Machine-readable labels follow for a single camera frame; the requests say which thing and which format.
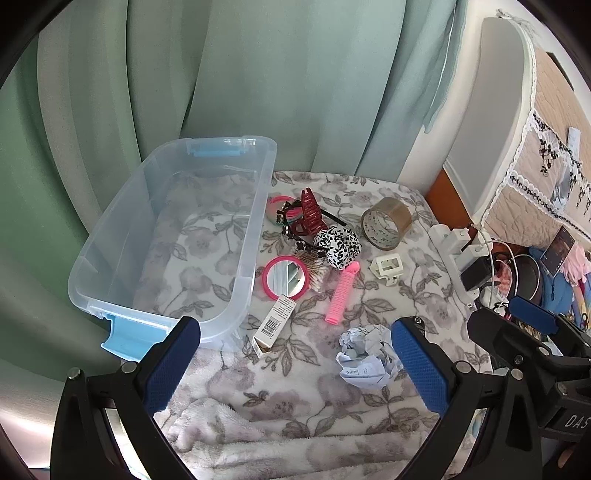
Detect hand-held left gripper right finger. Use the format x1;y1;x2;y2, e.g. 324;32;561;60
390;316;544;480

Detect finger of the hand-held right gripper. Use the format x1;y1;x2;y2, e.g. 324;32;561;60
467;306;557;371
508;295;591;352

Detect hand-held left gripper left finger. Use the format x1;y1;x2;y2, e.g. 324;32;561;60
50;316;201;480

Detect white paper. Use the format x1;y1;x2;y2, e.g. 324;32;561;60
336;324;403;386

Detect pink hair roller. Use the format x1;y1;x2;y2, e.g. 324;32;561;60
324;261;361;324

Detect white square hair claw clip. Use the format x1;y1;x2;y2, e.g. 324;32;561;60
369;253;404;287

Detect small barcode cardboard box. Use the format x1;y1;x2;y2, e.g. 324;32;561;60
252;295;297;358

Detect cotton swab bag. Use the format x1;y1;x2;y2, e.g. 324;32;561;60
295;256;331;294

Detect black white leopard scrunchie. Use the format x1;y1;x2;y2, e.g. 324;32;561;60
313;226;363;270

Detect brown packing tape roll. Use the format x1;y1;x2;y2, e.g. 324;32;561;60
360;198;413;251

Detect clear plastic storage container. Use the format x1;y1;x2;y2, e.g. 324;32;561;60
68;135;278;365

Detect pink round mirror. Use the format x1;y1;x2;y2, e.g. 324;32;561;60
262;255;309;301

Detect red hair claw clip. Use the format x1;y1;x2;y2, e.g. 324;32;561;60
288;187;328;237

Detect black round pot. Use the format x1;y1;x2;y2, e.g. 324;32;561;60
512;254;549;305

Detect blue cloth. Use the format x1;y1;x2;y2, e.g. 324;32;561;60
529;247;585;317

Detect black power adapter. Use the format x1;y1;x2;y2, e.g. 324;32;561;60
460;258;496;291

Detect pink cloth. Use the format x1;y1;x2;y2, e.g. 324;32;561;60
566;244;591;283

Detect smartphone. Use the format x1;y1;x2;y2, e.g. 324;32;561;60
540;226;576;278

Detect white charger plug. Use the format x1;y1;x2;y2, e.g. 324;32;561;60
462;244;491;269

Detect floral fleece blanket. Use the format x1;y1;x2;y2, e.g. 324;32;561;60
121;171;495;480

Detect white power strip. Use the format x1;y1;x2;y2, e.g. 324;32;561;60
427;224;492;278

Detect brown wooden furniture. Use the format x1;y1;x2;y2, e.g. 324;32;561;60
425;168;476;232

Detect black flower hair clip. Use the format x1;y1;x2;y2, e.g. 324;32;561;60
284;228;326;257

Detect beige quilted lace cover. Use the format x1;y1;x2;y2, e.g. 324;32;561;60
482;9;591;259

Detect white appliance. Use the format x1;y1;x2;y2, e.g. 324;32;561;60
443;17;539;227

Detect pale green curtain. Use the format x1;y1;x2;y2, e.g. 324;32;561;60
0;0;472;416

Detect bundle of colourful hair ties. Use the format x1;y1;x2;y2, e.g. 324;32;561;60
276;207;303;232

